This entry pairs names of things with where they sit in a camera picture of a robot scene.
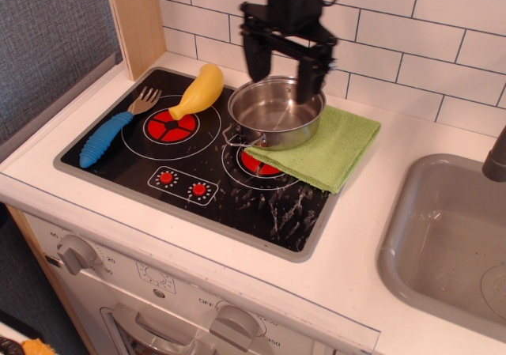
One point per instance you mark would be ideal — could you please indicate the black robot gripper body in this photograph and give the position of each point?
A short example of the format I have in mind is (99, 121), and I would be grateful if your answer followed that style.
(291, 27)

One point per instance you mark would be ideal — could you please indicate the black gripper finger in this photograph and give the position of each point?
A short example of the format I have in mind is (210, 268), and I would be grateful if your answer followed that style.
(311, 73)
(257, 60)

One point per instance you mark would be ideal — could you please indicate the stainless steel pot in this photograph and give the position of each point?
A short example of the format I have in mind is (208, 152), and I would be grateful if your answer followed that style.
(265, 114)

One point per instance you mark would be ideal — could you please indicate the yellow plastic banana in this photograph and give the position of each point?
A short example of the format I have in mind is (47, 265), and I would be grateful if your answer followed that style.
(201, 94)

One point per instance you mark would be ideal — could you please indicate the green folded cloth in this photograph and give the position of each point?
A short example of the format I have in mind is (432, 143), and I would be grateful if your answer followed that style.
(326, 160)

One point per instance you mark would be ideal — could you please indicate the wooden side panel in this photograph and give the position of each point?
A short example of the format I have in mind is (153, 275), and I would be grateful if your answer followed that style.
(140, 31)

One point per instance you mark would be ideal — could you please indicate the black toy stovetop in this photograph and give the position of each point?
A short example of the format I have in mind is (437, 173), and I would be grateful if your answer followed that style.
(246, 200)

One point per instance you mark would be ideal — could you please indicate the right red stove knob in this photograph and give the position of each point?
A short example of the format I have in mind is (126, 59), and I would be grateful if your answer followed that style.
(199, 190)

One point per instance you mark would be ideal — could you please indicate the red stove knob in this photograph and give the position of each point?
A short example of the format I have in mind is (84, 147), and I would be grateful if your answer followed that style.
(166, 178)
(199, 190)

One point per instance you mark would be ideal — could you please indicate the left red stove knob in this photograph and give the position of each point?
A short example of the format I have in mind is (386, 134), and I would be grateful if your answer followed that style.
(166, 178)

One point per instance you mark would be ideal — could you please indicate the grey faucet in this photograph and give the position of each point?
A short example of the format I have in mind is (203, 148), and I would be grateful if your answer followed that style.
(494, 167)

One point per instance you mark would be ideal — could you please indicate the grey plastic sink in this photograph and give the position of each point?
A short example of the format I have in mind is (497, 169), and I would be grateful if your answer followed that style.
(444, 248)

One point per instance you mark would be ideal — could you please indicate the right grey oven dial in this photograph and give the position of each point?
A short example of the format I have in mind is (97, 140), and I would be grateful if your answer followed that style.
(236, 327)

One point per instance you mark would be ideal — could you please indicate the grey oven dial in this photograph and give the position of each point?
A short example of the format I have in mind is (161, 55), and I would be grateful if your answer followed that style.
(236, 327)
(76, 254)

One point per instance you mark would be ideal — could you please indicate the left grey oven dial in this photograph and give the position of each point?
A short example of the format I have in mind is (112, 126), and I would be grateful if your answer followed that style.
(76, 254)

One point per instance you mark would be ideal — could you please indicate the orange fuzzy object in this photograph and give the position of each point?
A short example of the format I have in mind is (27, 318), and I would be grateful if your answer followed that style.
(36, 347)

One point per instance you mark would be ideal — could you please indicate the fork with blue handle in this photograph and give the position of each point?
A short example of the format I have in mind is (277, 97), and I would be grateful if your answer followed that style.
(98, 143)

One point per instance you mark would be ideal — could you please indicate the grey oven door handle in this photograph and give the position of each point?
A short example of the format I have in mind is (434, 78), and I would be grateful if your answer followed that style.
(161, 334)

